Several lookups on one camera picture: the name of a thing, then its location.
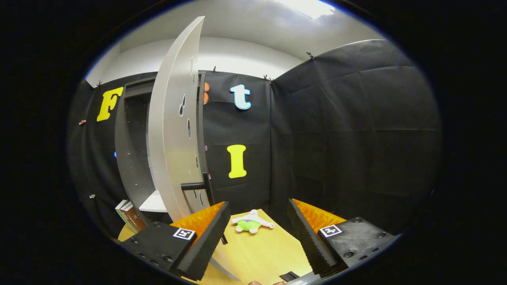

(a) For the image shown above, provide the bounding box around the white and green plush toy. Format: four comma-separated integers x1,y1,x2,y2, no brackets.
231,209,275,234

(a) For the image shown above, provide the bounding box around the beige cabinet door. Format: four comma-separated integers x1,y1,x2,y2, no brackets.
147,16,240,281

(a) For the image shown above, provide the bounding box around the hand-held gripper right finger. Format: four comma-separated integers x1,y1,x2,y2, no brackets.
287,198,400,277

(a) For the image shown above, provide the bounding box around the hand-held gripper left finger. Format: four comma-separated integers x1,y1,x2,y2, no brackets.
121,201,231,281

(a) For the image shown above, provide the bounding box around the grey cabinet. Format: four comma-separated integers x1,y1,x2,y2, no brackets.
114,71,210,226

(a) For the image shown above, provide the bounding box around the black backdrop cloth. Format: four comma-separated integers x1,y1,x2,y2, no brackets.
67,39,442,242

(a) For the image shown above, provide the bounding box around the white cabinet shelf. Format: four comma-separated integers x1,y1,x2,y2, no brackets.
139,190,168,213

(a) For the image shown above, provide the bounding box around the black door handle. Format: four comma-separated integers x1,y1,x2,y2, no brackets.
181,172,228,245

